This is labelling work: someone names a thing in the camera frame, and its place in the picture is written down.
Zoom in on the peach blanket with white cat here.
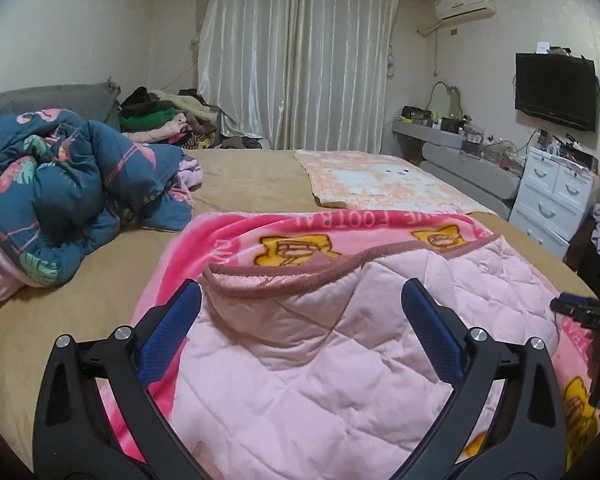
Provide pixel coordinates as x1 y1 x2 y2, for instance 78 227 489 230
294 149 499 216

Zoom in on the arched vanity mirror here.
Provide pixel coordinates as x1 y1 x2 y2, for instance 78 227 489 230
427 80 465 122

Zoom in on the grey vanity desk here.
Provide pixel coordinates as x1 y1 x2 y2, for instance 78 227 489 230
391 117 483 161

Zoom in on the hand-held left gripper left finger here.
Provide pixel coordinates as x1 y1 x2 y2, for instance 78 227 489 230
32 280 203 480

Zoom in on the clutter on drawer chest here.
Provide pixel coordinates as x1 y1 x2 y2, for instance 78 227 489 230
527 129 600 167

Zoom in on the pile of assorted clothes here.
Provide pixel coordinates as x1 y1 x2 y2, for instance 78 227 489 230
119 86 267 152

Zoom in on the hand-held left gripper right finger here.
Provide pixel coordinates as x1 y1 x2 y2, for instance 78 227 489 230
401 277 568 480

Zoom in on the white air conditioner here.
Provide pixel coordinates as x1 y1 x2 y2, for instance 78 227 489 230
434 0 496 24

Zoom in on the clutter of cosmetics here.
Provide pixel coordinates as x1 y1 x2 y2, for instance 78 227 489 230
401 105 497 145

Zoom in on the black wall television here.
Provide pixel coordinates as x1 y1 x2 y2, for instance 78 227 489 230
514 52 600 134

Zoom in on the white drawer chest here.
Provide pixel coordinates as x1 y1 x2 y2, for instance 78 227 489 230
508 146 600 262

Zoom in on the air conditioner pipe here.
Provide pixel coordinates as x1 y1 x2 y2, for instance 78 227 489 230
416 22 444 79

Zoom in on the bed with tan sheet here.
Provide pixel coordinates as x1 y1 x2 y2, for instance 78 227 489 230
0 147 600 472

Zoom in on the teal floral duvet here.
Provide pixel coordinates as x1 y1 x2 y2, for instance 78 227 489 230
0 107 204 302

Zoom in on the white pleated curtain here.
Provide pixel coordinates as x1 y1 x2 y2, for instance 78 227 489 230
196 0 402 153

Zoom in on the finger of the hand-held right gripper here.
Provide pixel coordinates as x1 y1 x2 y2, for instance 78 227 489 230
550 292 600 331

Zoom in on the pink printed blanket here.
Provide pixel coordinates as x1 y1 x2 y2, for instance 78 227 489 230
97 210 600 472

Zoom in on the pink quilted garment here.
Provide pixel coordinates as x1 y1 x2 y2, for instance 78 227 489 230
172 234 577 480

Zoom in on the grey padded footboard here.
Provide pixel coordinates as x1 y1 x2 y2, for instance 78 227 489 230
419 141 524 221

